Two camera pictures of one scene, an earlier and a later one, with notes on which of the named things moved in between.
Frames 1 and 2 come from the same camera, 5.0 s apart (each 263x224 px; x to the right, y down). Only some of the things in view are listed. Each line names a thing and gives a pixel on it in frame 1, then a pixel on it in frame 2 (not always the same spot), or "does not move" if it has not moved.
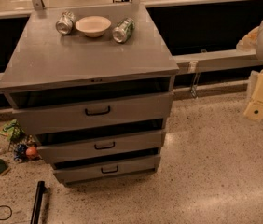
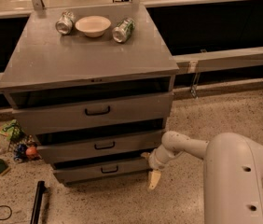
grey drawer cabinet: (92, 87) does not move
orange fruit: (31, 150) does not move
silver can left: (64, 24) does not move
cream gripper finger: (257, 110) to (154, 176)
